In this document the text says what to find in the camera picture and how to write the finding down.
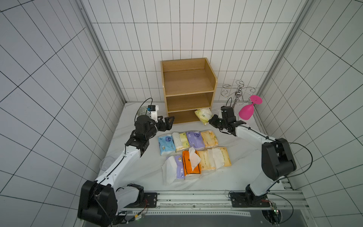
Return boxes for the white green tissue pack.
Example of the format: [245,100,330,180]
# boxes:
[172,132,190,152]

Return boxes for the blue tissue pack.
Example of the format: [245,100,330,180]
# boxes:
[158,134,176,156]

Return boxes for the beige tissue pack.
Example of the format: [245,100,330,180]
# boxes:
[197,149,216,173]

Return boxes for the orange tissue box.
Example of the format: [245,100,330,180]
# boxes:
[182,147,201,179]

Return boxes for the purple white tissue pack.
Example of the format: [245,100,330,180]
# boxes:
[162,155,185,185]

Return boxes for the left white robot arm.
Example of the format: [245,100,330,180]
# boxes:
[78,115,175,227]

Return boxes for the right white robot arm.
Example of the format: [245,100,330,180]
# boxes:
[158,106,296,208]

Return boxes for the wooden three-tier shelf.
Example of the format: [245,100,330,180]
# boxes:
[161,58,217,124]

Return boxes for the pink plastic wine glass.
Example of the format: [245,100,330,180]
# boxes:
[239,95,263,120]

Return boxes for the chrome glass holder stand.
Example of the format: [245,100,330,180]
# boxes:
[220,80,256,108]

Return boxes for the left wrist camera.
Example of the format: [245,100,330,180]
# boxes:
[147,105,159,123]

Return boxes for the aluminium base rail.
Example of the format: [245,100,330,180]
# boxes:
[79,189,310,218]

